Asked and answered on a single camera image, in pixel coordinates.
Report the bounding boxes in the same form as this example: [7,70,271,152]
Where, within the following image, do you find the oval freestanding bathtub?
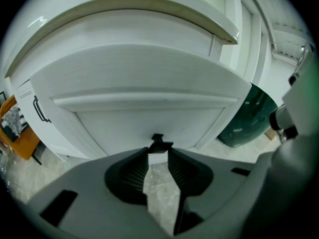
[216,82,279,148]

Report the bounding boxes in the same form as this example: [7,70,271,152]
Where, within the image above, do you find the white cabinet door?
[13,80,65,158]

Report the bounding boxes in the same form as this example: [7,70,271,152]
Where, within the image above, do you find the grey patterned pillow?
[1,106,29,142]

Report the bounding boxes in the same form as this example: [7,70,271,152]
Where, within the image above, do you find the orange sofa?
[0,95,42,166]

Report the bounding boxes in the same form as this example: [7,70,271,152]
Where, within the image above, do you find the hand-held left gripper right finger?
[167,147,261,236]

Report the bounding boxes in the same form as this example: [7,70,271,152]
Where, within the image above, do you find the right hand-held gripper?
[259,49,319,209]

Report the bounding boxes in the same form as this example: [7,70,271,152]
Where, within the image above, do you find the white vanity cabinet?
[3,0,272,159]

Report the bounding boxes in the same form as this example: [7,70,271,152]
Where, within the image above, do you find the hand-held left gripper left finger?
[24,147,172,239]

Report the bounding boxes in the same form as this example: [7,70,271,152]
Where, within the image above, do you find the white drawer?
[29,43,251,165]

